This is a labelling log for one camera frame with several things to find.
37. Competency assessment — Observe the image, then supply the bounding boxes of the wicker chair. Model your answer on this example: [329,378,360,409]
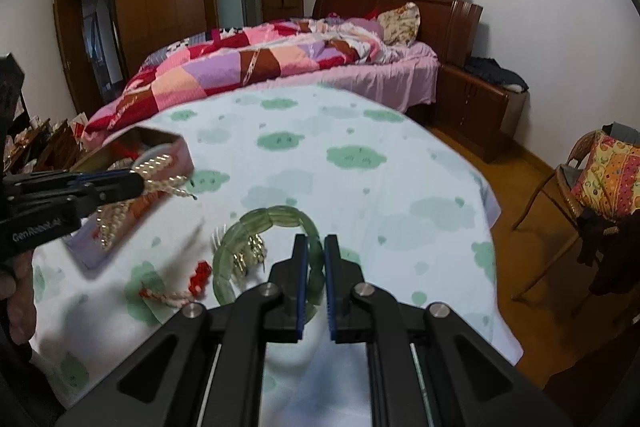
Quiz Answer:
[510,124,640,309]

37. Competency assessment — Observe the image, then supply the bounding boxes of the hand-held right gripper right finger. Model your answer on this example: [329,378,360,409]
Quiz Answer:
[325,234,572,427]

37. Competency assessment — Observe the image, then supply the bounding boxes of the rectangular metal tin box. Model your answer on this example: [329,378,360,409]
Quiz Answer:
[65,127,196,271]

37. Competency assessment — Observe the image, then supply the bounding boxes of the wooden headboard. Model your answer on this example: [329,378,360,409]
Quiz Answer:
[312,0,484,68]

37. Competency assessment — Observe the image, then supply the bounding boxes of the cluttered wooden shelf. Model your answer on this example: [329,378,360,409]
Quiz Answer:
[4,111,87,174]

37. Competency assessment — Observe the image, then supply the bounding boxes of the red bead knotted cord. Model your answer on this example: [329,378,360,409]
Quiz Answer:
[139,260,211,311]

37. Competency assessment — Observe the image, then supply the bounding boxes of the patchwork quilt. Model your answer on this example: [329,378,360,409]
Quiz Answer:
[82,17,387,144]

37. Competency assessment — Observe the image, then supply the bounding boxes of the pale gold beaded necklace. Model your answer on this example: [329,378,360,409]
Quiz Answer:
[99,154,199,251]

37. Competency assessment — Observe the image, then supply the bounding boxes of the floral pillow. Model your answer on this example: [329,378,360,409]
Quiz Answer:
[375,1,420,47]

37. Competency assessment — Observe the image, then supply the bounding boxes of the colourful patterned cushion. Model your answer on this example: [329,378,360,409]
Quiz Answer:
[570,134,640,221]

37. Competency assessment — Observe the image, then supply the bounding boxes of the cloud print tablecloth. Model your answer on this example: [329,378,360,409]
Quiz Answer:
[29,82,524,427]

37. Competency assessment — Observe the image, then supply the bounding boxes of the bed with pink sheet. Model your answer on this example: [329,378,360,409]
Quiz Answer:
[81,0,484,148]

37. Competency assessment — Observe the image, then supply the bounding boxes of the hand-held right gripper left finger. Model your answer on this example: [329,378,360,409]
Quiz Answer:
[55,234,308,427]

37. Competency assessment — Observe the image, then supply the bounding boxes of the dark garment on chair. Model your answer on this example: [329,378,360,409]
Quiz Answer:
[577,202,640,299]

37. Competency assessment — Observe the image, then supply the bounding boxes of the wooden nightstand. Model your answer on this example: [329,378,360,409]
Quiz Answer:
[432,64,527,164]

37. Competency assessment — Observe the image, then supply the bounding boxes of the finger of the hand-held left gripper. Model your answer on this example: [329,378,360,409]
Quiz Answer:
[92,184,147,210]
[7,170,146,190]

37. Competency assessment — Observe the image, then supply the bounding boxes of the person's left hand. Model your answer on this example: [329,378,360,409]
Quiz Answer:
[0,252,39,346]

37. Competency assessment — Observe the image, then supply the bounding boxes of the dark folded clothes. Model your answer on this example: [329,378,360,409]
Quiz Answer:
[464,56,530,94]

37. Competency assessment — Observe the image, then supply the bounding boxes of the green jade bracelet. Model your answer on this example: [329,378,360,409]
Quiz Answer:
[212,205,327,324]

